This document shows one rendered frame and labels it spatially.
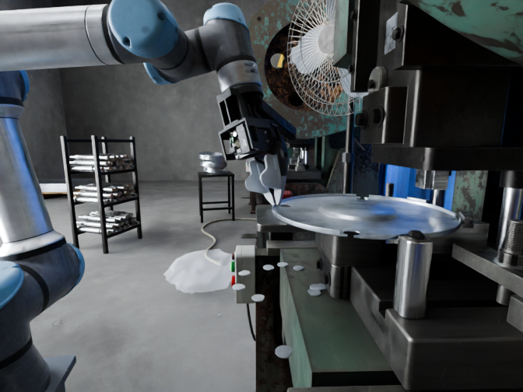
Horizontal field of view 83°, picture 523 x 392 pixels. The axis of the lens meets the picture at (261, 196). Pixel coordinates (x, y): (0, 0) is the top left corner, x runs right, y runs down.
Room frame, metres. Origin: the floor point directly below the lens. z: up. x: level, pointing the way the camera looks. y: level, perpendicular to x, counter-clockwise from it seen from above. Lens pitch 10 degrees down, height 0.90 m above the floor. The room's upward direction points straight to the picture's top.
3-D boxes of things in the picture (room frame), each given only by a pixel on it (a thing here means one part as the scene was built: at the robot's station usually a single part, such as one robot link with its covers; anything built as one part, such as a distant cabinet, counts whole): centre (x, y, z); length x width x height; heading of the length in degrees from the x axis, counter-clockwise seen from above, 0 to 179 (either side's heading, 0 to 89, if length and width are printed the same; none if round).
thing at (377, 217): (0.48, -0.16, 0.78); 0.29 x 0.29 x 0.01
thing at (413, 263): (0.31, -0.17, 0.75); 0.03 x 0.03 x 0.10; 2
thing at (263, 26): (2.23, -0.60, 0.87); 1.53 x 0.99 x 1.74; 90
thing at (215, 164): (3.49, 0.55, 0.40); 0.45 x 0.40 x 0.79; 14
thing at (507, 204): (0.41, -0.35, 0.81); 0.02 x 0.02 x 0.14
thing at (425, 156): (0.49, -0.30, 0.86); 0.20 x 0.16 x 0.05; 2
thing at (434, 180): (0.49, -0.28, 0.84); 0.05 x 0.03 x 0.04; 2
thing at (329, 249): (0.48, -0.12, 0.72); 0.25 x 0.14 x 0.14; 92
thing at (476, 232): (0.49, -0.29, 0.76); 0.15 x 0.09 x 0.05; 2
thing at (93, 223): (2.55, 1.38, 0.47); 0.46 x 0.43 x 0.95; 72
